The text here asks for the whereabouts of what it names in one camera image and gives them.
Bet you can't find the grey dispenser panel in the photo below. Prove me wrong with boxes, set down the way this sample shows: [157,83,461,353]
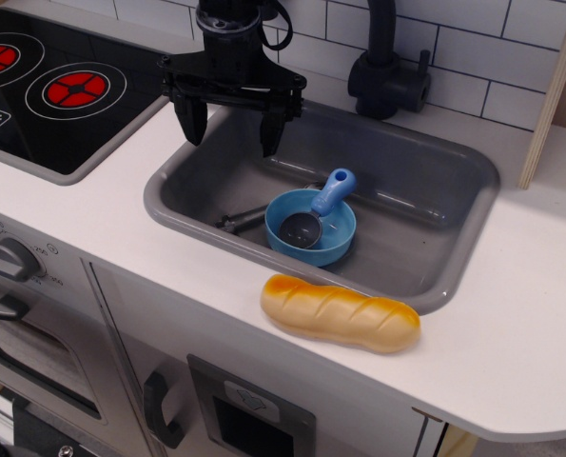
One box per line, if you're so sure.
[187,354,316,457]

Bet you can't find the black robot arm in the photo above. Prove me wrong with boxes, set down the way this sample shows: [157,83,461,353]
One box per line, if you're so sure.
[158,1,307,157]

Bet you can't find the blue plastic bowl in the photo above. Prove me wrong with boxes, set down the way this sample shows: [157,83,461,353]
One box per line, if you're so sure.
[264,189,357,267]

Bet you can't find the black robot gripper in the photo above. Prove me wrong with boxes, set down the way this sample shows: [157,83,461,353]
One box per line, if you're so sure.
[158,28,307,157]

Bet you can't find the grey oven knob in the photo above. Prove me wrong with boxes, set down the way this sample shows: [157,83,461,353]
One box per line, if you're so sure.
[0,238,41,282]

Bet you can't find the grey plastic sink basin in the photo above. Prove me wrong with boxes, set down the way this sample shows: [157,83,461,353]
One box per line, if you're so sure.
[144,102,499,314]

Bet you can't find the black cable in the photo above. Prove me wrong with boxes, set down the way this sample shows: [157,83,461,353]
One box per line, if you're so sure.
[257,0,294,52]

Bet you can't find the toy bread loaf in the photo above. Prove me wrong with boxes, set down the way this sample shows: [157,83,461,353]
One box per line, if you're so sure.
[260,274,421,353]

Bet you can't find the blue handled grey spoon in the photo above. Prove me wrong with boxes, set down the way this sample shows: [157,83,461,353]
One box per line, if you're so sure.
[278,169,357,248]

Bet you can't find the black toy faucet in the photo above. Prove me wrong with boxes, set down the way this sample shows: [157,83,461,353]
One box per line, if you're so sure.
[347,0,431,120]

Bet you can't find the black cabinet door handle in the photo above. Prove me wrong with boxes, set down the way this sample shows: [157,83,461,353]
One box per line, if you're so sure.
[142,371,185,449]

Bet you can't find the wooden side post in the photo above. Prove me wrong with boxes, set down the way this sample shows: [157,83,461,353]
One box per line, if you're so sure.
[517,32,566,189]

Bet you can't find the black toy stovetop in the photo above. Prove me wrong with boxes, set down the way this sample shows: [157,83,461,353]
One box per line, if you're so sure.
[0,9,166,186]

